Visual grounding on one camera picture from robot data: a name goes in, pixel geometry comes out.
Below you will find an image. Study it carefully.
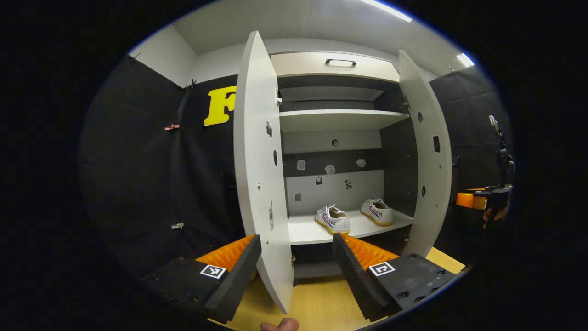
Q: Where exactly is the black backdrop cloth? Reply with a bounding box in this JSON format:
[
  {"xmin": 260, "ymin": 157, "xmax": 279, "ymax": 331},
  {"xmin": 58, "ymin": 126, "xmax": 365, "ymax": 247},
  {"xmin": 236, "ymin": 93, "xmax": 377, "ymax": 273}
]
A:
[
  {"xmin": 80, "ymin": 53, "xmax": 244, "ymax": 276},
  {"xmin": 430, "ymin": 64, "xmax": 515, "ymax": 263}
]

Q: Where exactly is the white shoe cabinet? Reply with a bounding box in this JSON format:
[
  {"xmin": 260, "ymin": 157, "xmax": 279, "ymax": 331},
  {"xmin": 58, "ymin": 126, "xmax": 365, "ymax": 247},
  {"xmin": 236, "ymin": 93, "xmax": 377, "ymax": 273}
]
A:
[{"xmin": 233, "ymin": 31, "xmax": 453, "ymax": 314}]

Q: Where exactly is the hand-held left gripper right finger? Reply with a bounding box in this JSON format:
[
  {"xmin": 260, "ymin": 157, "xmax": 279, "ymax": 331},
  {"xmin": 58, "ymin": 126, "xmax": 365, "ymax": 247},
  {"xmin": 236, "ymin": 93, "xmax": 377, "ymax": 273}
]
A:
[{"xmin": 332, "ymin": 232, "xmax": 460, "ymax": 322}]

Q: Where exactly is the white cabinet door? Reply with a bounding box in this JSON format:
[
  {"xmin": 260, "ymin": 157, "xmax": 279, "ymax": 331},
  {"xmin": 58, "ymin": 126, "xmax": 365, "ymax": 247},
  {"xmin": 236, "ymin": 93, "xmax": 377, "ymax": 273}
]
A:
[
  {"xmin": 399, "ymin": 50, "xmax": 453, "ymax": 258},
  {"xmin": 233, "ymin": 31, "xmax": 294, "ymax": 314}
]

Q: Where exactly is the white canvas shoe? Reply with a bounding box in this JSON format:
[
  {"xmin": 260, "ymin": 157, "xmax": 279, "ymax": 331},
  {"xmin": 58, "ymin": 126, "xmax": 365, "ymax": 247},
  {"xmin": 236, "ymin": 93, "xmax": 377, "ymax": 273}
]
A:
[
  {"xmin": 361, "ymin": 198, "xmax": 394, "ymax": 227},
  {"xmin": 315, "ymin": 205, "xmax": 351, "ymax": 235}
]

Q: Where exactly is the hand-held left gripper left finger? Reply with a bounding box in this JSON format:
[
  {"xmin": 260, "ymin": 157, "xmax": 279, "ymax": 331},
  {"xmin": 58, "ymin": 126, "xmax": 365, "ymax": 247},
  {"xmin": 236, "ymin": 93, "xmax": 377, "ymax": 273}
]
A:
[{"xmin": 140, "ymin": 234, "xmax": 262, "ymax": 325}]

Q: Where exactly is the long ceiling light panel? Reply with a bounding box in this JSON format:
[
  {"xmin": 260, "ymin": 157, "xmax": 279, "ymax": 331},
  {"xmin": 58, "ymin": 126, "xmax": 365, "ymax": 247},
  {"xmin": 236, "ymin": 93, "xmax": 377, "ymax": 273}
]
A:
[{"xmin": 358, "ymin": 0, "xmax": 413, "ymax": 23}]

